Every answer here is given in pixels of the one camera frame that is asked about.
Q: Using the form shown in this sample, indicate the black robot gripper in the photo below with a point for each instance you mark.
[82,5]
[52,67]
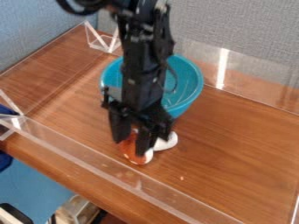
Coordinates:
[137,104]

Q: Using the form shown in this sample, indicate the brown white toy mushroom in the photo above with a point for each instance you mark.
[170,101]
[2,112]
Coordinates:
[128,147]

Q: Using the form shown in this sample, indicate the blue ceramic bowl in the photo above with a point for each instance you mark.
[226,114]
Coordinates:
[188,84]

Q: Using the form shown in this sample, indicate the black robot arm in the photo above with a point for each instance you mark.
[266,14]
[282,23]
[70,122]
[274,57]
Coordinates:
[145,31]

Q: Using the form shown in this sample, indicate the clear acrylic front barrier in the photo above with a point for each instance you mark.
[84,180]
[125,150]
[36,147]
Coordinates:
[104,175]

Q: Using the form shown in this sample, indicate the clear acrylic barrier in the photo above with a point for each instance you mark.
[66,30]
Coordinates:
[104,175]
[254,78]

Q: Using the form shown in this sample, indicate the clear acrylic back barrier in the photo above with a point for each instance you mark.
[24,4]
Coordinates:
[254,78]

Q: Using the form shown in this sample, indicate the black white object bottom left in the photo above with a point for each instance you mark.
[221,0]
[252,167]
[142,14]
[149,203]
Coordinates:
[13,216]

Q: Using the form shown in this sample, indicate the clear acrylic corner bracket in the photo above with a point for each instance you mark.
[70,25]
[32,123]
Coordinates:
[105,42]

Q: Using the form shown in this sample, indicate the clear acrylic left bracket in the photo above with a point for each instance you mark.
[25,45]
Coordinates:
[10,111]

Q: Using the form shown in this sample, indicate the grey metal frame below table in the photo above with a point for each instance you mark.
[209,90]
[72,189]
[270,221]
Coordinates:
[77,211]

